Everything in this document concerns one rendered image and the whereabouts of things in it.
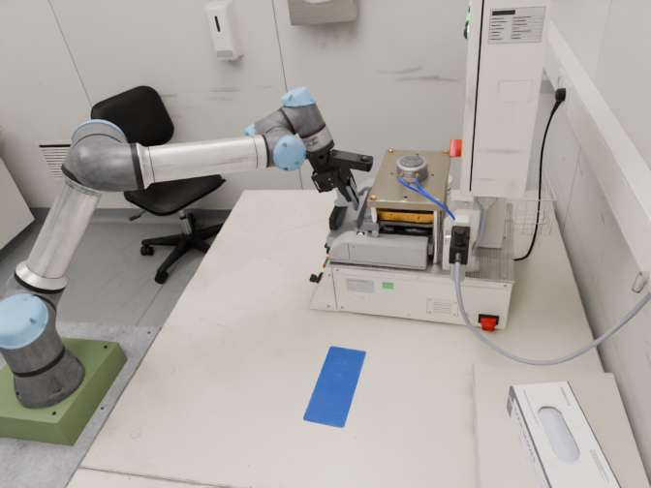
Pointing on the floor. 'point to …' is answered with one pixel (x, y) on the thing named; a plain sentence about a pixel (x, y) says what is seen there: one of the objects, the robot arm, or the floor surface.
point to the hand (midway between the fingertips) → (358, 205)
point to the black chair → (131, 114)
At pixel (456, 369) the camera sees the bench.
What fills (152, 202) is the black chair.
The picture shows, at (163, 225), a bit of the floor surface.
